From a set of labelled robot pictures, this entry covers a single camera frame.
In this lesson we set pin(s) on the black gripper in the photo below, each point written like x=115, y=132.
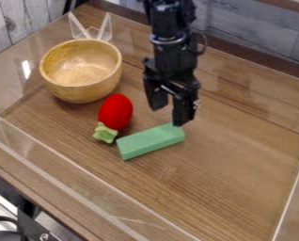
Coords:
x=171, y=68

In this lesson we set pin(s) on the green rectangular stick block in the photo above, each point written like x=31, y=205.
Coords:
x=150, y=140

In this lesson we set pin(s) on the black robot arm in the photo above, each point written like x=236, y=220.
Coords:
x=170, y=18

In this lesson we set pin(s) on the brown wooden bowl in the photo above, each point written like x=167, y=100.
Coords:
x=82, y=70

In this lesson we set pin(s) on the red plush strawberry toy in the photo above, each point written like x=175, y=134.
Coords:
x=114, y=117

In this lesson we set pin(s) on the black clamp under table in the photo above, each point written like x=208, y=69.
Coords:
x=31, y=230

